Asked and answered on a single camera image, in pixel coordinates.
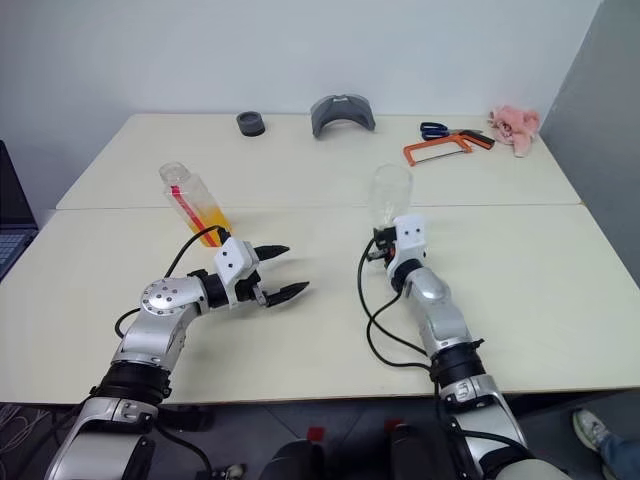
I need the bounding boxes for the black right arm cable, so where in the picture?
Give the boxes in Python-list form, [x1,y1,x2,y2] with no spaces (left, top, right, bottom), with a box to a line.
[357,238,436,374]

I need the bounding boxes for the orange hacksaw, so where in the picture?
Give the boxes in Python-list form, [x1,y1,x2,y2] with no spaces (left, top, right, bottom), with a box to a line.
[403,130,496,168]

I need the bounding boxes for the clear plastic bottle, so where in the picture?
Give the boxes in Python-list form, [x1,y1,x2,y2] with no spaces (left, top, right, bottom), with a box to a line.
[368,163,415,236]

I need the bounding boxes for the black round cup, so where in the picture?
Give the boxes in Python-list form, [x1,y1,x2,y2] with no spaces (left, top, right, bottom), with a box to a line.
[236,110,266,138]

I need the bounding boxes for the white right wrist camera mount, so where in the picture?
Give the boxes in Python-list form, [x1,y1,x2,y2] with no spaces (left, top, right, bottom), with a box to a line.
[387,214,430,279]

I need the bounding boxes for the white green sneaker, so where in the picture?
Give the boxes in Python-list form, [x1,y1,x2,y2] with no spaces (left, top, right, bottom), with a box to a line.
[572,408,614,454]

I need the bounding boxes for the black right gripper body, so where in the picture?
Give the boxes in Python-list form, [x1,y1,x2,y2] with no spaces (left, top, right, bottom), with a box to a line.
[367,238,398,269]

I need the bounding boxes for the grey curved plastic shell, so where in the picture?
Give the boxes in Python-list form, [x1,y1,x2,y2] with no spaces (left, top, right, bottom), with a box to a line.
[309,93,376,139]

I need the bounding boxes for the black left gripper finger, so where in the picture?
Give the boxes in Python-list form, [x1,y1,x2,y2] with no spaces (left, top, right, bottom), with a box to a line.
[253,243,292,264]
[262,280,311,309]

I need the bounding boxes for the blue jeans leg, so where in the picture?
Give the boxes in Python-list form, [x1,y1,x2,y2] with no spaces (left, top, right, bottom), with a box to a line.
[597,432,640,480]

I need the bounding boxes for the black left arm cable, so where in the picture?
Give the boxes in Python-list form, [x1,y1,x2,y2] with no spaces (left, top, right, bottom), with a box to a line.
[113,224,234,474]

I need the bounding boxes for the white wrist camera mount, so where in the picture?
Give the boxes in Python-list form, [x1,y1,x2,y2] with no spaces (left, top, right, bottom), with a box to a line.
[213,237,261,311]
[387,214,430,279]

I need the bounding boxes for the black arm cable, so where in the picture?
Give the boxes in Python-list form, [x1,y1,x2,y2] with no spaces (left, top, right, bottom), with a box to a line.
[357,238,436,374]
[113,224,234,474]

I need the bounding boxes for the dark grey laptop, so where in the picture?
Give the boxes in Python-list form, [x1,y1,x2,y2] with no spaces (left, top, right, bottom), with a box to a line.
[0,139,39,281]

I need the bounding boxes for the clear bottle with orange drink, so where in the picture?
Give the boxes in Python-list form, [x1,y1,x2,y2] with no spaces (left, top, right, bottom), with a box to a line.
[158,160,235,250]

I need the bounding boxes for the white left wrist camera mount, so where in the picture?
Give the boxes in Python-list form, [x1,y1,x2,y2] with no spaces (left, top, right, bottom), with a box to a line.
[213,237,261,311]

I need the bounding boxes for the pink cloth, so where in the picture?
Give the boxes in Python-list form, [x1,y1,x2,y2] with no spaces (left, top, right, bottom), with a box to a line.
[488,104,542,159]

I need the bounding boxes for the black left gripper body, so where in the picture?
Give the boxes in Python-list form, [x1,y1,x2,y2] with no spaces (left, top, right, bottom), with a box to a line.
[233,248,267,306]

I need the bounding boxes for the blue handled scissors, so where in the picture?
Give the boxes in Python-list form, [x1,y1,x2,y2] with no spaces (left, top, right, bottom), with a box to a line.
[419,121,485,141]

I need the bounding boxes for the dark rounded shape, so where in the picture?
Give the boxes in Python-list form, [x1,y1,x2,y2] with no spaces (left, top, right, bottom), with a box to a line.
[272,439,326,480]

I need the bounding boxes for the white floor cables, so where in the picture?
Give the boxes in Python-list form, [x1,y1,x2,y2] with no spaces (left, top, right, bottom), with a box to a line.
[0,404,51,451]

